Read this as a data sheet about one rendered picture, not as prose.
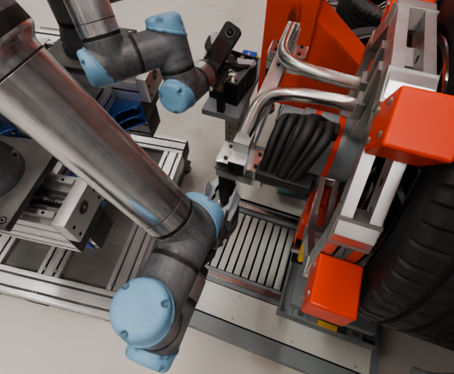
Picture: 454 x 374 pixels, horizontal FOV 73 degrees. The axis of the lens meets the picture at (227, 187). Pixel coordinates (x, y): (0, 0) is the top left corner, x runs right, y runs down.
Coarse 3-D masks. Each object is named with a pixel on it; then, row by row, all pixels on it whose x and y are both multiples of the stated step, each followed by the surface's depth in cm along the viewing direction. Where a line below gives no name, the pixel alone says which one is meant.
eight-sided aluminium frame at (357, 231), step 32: (416, 0) 51; (384, 32) 58; (416, 32) 51; (384, 64) 46; (416, 64) 45; (384, 96) 41; (320, 192) 90; (352, 192) 44; (384, 192) 43; (352, 224) 45; (352, 256) 50
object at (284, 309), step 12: (288, 276) 122; (288, 288) 121; (288, 300) 119; (276, 312) 121; (288, 312) 117; (300, 312) 113; (312, 324) 114; (324, 324) 111; (336, 324) 114; (336, 336) 116; (348, 336) 110; (360, 336) 110; (372, 336) 112; (372, 348) 111
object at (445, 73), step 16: (448, 48) 47; (448, 64) 45; (384, 160) 73; (368, 176) 80; (416, 176) 44; (368, 192) 74; (400, 192) 54; (400, 208) 87; (384, 224) 59; (384, 240) 49; (368, 256) 54
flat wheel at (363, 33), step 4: (360, 28) 154; (364, 28) 154; (368, 28) 154; (372, 28) 154; (376, 28) 154; (356, 32) 152; (360, 32) 152; (364, 32) 153; (368, 32) 153; (360, 36) 151; (364, 36) 151; (368, 36) 151; (364, 40) 152; (368, 40) 152; (364, 44) 152
